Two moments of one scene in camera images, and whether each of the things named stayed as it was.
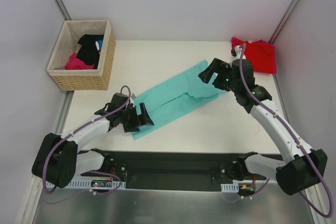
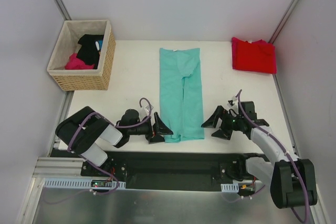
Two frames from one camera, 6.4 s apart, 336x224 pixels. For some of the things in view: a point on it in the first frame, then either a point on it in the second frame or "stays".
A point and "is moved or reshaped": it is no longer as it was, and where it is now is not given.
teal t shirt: [176, 98] is moved or reshaped
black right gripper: [218, 74] → [226, 124]
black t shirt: [88, 52] stays
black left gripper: [134, 118] → [151, 129]
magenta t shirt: [75, 63] stays
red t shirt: [262, 54] stays
